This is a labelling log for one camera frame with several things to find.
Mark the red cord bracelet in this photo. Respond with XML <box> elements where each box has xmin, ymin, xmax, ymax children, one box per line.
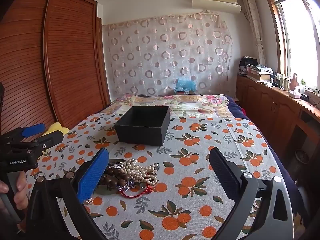
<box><xmin>119</xmin><ymin>183</ymin><xmax>153</xmax><ymax>198</ymax></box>

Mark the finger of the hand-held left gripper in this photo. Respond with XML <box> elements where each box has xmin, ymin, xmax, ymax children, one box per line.
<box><xmin>11</xmin><ymin>131</ymin><xmax>64</xmax><ymax>155</ymax></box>
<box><xmin>2</xmin><ymin>123</ymin><xmax>46</xmax><ymax>144</ymax></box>

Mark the orange fruit print cloth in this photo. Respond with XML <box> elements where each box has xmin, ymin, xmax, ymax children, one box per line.
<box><xmin>25</xmin><ymin>112</ymin><xmax>298</xmax><ymax>240</ymax></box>

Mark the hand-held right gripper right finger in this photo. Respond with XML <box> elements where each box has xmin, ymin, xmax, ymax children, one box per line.
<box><xmin>209</xmin><ymin>147</ymin><xmax>294</xmax><ymax>240</ymax></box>

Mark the dark wooden bead bracelet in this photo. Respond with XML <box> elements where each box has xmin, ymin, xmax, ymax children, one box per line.
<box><xmin>100</xmin><ymin>167</ymin><xmax>128</xmax><ymax>188</ymax></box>

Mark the white pearl necklace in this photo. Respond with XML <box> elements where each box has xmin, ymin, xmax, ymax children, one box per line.
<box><xmin>120</xmin><ymin>158</ymin><xmax>158</xmax><ymax>184</ymax></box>

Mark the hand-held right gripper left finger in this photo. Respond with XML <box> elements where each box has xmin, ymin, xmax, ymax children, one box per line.
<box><xmin>25</xmin><ymin>147</ymin><xmax>110</xmax><ymax>240</ymax></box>

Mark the dark round pot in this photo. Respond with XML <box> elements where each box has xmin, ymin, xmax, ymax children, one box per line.
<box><xmin>295</xmin><ymin>149</ymin><xmax>309</xmax><ymax>167</ymax></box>

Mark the carved silver bangle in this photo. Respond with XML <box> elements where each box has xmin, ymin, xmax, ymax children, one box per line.
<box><xmin>107</xmin><ymin>159</ymin><xmax>127</xmax><ymax>169</ymax></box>

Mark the wooden window cabinet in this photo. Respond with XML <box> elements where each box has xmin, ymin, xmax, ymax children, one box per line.
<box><xmin>236</xmin><ymin>75</ymin><xmax>320</xmax><ymax>170</ymax></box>

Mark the pile of dark clothes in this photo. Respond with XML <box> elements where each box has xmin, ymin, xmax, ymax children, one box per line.
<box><xmin>239</xmin><ymin>56</ymin><xmax>259</xmax><ymax>74</ymax></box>

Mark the wall air conditioner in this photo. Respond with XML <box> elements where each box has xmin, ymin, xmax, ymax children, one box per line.
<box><xmin>192</xmin><ymin>0</ymin><xmax>242</xmax><ymax>14</ymax></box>

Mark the stack of books and cloths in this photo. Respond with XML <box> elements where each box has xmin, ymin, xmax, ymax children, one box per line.
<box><xmin>246</xmin><ymin>64</ymin><xmax>273</xmax><ymax>83</ymax></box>

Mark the yellow cloth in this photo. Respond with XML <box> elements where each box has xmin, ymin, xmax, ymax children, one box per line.
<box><xmin>41</xmin><ymin>122</ymin><xmax>70</xmax><ymax>153</ymax></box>

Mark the dark blue blanket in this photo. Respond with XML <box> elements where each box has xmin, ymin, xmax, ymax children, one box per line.
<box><xmin>226</xmin><ymin>95</ymin><xmax>310</xmax><ymax>228</ymax></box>

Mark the black cardboard box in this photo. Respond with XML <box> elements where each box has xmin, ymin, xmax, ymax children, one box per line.
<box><xmin>114</xmin><ymin>106</ymin><xmax>170</xmax><ymax>146</ymax></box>

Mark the wooden frame window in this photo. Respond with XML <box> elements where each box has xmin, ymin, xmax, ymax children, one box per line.
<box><xmin>262</xmin><ymin>0</ymin><xmax>320</xmax><ymax>93</ymax></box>

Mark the circle pattern sheer cloth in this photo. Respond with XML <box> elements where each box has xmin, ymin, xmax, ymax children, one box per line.
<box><xmin>102</xmin><ymin>12</ymin><xmax>233</xmax><ymax>97</ymax></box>

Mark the blue plastic bag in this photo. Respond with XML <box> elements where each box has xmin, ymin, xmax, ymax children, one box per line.
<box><xmin>174</xmin><ymin>78</ymin><xmax>198</xmax><ymax>94</ymax></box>

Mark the floral patchwork blanket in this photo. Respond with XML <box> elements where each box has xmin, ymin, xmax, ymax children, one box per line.
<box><xmin>105</xmin><ymin>94</ymin><xmax>234</xmax><ymax>120</ymax></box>

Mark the person's left hand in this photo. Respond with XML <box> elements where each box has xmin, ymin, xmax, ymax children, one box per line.
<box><xmin>0</xmin><ymin>172</ymin><xmax>28</xmax><ymax>209</ymax></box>

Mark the brown wooden wardrobe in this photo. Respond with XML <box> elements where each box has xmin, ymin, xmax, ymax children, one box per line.
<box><xmin>0</xmin><ymin>0</ymin><xmax>110</xmax><ymax>135</ymax></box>

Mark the cluster of small bottles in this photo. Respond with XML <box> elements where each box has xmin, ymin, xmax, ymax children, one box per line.
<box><xmin>274</xmin><ymin>72</ymin><xmax>292</xmax><ymax>90</ymax></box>

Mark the patterned window curtain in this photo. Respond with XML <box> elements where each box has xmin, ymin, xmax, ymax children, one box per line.
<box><xmin>241</xmin><ymin>0</ymin><xmax>267</xmax><ymax>67</ymax></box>

